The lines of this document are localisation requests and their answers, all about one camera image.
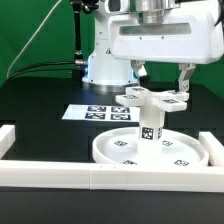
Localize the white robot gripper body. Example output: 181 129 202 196
108 8 224 64

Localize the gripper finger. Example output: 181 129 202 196
131 60 149 88
176 63 196 92

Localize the white cross-shaped table base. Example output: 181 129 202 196
115 86 189 112

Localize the white round table top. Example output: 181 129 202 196
92 127 209 167

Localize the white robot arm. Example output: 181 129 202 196
96 0 224 91

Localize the white marker sheet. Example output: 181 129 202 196
62 104 140 122

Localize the white right fence bar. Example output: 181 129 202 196
198 132 224 167

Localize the white fence bar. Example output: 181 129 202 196
0 160 224 193
198 132 224 167
0 125 15 160

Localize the white left fence bar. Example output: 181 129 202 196
0 125 15 160

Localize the white front fence bar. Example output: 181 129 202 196
0 160 224 193

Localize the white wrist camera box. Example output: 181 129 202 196
105 0 132 14

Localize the black camera stand pole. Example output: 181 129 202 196
69 0 99 77

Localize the black cable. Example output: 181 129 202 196
5 61 78 83

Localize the white cable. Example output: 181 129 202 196
5 0 63 80

